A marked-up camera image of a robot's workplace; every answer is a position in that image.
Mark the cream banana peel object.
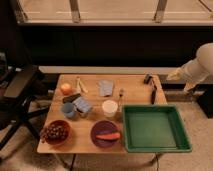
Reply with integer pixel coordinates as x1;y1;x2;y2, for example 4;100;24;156
76;77;88;93

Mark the grey blue cloth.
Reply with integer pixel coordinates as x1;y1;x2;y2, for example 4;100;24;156
98;80;114;97

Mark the dark grapes bunch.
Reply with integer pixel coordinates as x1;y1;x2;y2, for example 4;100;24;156
41;125;68;142

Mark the metal fork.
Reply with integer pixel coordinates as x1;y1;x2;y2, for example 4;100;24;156
118;89;124;111

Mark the black rectangular object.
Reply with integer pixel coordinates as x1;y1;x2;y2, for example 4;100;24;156
62;93;81;103

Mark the red bowl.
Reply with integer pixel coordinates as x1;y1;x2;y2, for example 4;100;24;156
45;120;70;145

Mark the black office chair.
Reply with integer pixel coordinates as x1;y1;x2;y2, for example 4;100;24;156
0;51;49;151

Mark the white cup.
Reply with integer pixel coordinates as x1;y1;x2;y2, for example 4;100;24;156
102;100;118;117

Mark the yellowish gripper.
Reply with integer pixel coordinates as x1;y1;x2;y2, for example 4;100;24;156
167;68;196;92

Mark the orange carrot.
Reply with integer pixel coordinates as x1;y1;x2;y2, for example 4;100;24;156
96;132;121;141

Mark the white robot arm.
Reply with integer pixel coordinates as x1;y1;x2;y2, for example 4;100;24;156
167;43;213;92

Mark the green plastic tray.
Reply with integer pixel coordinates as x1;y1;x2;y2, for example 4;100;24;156
122;105;192;153

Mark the blue mug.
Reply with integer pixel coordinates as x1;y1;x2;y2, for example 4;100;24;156
61;102;76;118

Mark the orange fruit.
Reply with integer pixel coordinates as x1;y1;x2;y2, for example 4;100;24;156
60;83;73;95

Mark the purple plate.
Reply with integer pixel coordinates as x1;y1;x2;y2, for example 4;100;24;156
90;120;121;148

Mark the wooden table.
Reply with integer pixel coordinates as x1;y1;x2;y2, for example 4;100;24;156
36;73;168;171

